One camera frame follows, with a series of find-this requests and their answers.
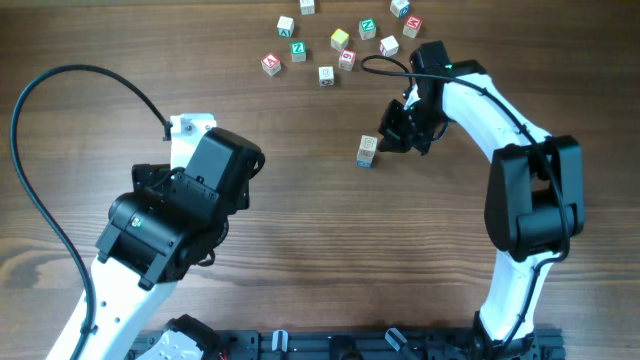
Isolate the black camera cable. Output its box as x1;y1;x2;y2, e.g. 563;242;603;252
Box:
360;54;572;359
9;63;174;360

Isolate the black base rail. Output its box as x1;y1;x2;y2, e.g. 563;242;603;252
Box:
124;327;566;360

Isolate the blue sided block top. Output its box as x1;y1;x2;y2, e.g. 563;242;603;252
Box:
390;0;410;19

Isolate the teal sided white block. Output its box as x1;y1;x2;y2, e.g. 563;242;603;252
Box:
276;16;295;38

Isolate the red A block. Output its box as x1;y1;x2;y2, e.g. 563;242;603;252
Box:
261;53;282;77

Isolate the green Z block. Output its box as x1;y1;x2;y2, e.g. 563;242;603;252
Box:
290;41;307;63

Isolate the red 9 block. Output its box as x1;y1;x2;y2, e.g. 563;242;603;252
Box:
338;49;356;71

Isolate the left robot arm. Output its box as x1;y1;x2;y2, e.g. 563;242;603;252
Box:
48;128;265;359

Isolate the black right camera cable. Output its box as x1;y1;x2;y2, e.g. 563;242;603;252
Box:
360;54;572;359

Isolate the plain block top edge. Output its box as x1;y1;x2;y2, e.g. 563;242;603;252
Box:
299;0;316;16

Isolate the black left camera cable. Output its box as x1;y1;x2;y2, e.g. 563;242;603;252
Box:
9;63;174;360

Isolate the yellow top block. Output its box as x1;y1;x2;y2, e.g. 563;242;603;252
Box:
331;28;350;52

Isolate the green N block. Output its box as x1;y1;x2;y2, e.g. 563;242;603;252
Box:
359;18;377;40

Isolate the red M block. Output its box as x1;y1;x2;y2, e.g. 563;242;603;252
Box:
403;15;423;39

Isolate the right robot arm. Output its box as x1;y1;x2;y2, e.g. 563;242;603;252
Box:
378;41;585;359

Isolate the red Y block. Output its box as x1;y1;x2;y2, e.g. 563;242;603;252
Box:
356;150;375;164

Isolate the white block red side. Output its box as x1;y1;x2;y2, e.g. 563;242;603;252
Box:
379;35;399;57

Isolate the white block black drawing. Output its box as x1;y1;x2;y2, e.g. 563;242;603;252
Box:
318;66;335;87

